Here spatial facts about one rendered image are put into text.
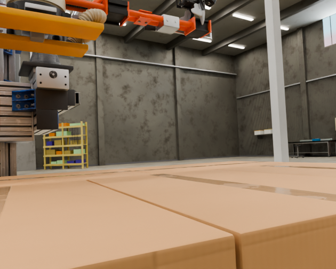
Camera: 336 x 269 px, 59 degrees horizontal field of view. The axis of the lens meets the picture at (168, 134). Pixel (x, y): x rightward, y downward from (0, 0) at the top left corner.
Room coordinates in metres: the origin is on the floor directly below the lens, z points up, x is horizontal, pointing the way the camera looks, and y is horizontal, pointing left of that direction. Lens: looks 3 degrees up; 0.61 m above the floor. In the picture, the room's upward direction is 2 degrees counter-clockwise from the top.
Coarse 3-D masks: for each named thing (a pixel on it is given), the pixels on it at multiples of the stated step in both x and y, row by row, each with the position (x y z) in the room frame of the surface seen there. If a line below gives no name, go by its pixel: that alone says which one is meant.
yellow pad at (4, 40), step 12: (0, 36) 0.90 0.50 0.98; (12, 36) 0.91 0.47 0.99; (24, 36) 0.93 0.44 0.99; (0, 48) 0.98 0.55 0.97; (12, 48) 0.98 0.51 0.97; (24, 48) 0.99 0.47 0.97; (36, 48) 0.99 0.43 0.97; (48, 48) 1.00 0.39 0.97; (60, 48) 1.00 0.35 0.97; (72, 48) 1.00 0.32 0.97; (84, 48) 1.02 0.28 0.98
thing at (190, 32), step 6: (192, 18) 1.14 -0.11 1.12; (198, 18) 1.15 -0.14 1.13; (192, 24) 1.15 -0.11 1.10; (198, 24) 1.16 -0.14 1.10; (204, 24) 1.17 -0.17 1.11; (210, 24) 1.17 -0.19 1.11; (186, 30) 1.18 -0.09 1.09; (192, 30) 1.15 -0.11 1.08; (198, 30) 1.15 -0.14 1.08; (204, 30) 1.17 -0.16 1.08; (210, 30) 1.17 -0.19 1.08; (192, 36) 1.21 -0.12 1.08; (198, 36) 1.22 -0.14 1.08
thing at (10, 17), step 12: (0, 12) 0.73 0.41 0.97; (12, 12) 0.74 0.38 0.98; (24, 12) 0.76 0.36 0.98; (36, 12) 0.77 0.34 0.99; (0, 24) 0.80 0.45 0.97; (12, 24) 0.80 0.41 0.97; (24, 24) 0.80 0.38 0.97; (36, 24) 0.81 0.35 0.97; (48, 24) 0.81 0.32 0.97; (60, 24) 0.81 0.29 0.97; (72, 24) 0.82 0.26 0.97; (84, 24) 0.83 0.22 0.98; (96, 24) 0.85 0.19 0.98; (72, 36) 0.90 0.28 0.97; (84, 36) 0.91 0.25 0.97; (96, 36) 0.91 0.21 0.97
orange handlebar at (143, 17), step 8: (72, 0) 0.93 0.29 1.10; (80, 0) 0.94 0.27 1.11; (72, 8) 0.97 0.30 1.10; (80, 8) 0.98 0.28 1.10; (88, 8) 0.99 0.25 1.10; (96, 8) 0.97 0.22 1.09; (104, 8) 0.98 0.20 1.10; (136, 16) 1.04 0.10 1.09; (144, 16) 1.05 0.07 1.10; (152, 16) 1.06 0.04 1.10; (160, 16) 1.08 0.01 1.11; (136, 24) 1.10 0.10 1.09; (144, 24) 1.10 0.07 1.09; (152, 24) 1.11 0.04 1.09; (184, 24) 1.13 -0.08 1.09
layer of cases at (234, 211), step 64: (0, 192) 0.57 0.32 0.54; (64, 192) 0.53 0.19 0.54; (128, 192) 0.50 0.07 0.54; (192, 192) 0.46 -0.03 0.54; (256, 192) 0.44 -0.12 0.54; (320, 192) 0.41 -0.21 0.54; (0, 256) 0.20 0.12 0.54; (64, 256) 0.20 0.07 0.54; (128, 256) 0.20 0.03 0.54; (192, 256) 0.22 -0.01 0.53; (256, 256) 0.24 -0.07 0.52; (320, 256) 0.28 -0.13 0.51
